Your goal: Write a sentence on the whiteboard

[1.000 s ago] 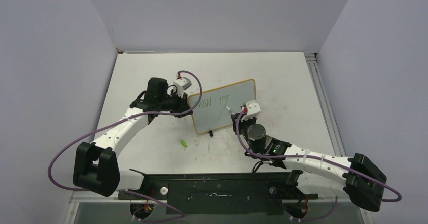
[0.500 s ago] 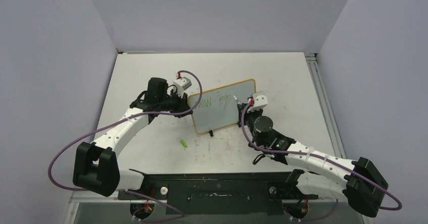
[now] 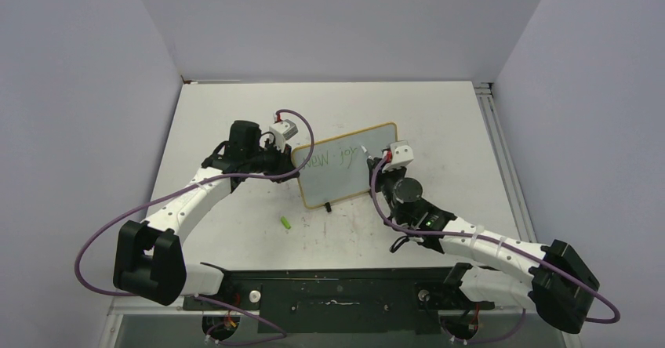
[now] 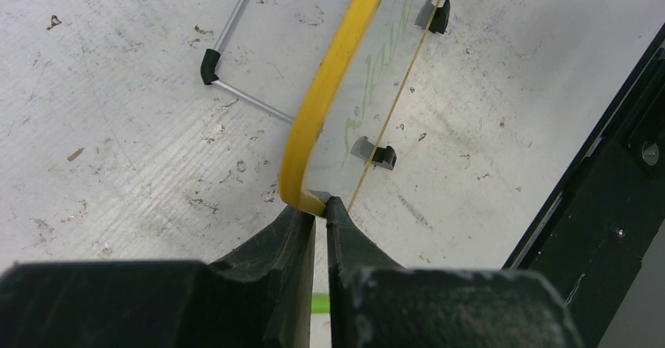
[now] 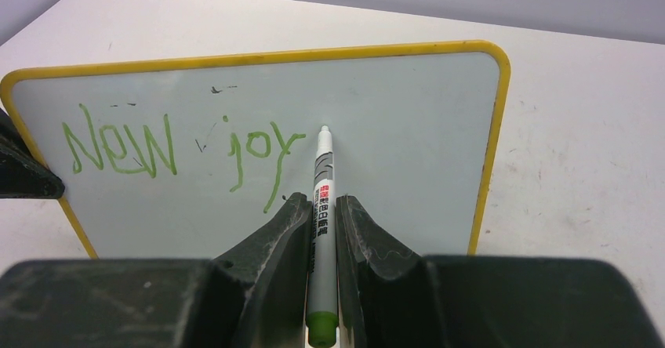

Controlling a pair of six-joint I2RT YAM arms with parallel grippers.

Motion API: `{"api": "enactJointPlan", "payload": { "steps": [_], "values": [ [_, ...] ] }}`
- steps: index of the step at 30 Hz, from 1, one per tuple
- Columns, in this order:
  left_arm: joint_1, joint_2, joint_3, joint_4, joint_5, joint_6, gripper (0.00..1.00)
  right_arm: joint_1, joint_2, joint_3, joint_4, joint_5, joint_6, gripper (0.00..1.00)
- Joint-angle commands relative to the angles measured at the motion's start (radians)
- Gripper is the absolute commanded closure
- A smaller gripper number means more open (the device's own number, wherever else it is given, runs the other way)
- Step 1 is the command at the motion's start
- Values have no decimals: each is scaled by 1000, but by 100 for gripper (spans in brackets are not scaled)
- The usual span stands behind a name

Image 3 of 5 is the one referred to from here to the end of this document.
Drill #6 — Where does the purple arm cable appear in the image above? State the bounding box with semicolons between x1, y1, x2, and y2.
74;108;315;346
369;154;622;346

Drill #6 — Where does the aluminium rail frame right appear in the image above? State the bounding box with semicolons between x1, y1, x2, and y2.
473;82;538;242

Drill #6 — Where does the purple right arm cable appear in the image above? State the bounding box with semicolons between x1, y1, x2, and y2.
369;154;622;346

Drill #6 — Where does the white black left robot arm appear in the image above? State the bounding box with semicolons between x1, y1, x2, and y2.
113;119;299;310

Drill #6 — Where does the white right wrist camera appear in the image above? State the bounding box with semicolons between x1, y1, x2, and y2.
383;140;414;172

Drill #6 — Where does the green white marker pen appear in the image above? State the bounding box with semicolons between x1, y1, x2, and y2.
361;145;375;160

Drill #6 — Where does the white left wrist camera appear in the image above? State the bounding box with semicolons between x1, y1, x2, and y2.
268;119;298;143

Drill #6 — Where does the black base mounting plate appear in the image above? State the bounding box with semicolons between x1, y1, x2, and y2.
212;265;495;334

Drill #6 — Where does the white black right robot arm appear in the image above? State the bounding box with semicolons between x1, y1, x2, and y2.
366;157;600;334

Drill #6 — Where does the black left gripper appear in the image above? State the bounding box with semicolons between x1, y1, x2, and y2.
246;139;300;184

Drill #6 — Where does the green marker cap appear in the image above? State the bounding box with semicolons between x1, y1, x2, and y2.
280;216;291;230

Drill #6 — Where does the yellow framed whiteboard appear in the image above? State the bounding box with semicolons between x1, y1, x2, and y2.
292;122;398;209

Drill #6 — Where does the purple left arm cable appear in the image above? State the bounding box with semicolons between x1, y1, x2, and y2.
74;108;315;346

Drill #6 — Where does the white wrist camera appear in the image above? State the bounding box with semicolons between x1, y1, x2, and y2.
383;140;414;172
268;119;298;143

